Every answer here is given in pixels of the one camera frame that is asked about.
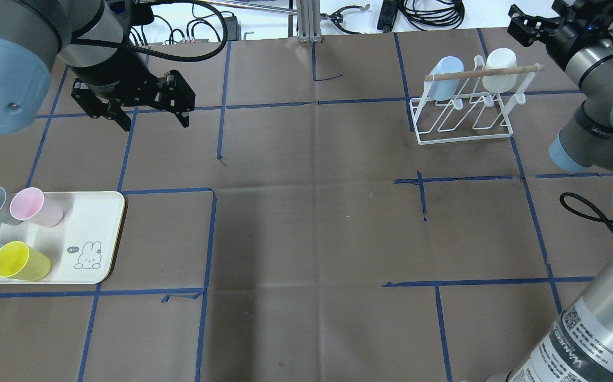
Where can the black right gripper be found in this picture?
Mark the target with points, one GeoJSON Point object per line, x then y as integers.
{"type": "Point", "coordinates": [570, 35]}

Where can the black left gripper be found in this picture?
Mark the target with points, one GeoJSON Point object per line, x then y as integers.
{"type": "Point", "coordinates": [117, 72]}

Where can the light blue cup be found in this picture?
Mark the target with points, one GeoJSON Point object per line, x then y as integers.
{"type": "Point", "coordinates": [443, 90]}

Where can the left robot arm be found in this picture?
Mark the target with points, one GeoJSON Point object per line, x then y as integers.
{"type": "Point", "coordinates": [92, 38]}

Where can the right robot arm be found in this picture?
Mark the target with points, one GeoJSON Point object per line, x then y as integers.
{"type": "Point", "coordinates": [579, 343]}

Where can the pink cup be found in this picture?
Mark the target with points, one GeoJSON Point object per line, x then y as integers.
{"type": "Point", "coordinates": [34, 206]}

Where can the yellow cup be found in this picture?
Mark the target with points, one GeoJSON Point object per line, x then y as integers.
{"type": "Point", "coordinates": [19, 261]}

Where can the black power adapter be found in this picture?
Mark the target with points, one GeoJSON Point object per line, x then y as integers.
{"type": "Point", "coordinates": [233, 29]}

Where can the cream plastic tray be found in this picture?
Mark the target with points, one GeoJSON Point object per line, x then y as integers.
{"type": "Point", "coordinates": [82, 246]}

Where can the white wire cup rack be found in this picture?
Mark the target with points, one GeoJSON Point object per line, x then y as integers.
{"type": "Point", "coordinates": [490, 88]}

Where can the aluminium frame post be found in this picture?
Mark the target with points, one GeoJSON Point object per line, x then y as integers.
{"type": "Point", "coordinates": [308, 21]}

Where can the green handled reacher grabber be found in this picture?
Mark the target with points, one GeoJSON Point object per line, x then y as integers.
{"type": "Point", "coordinates": [280, 10]}

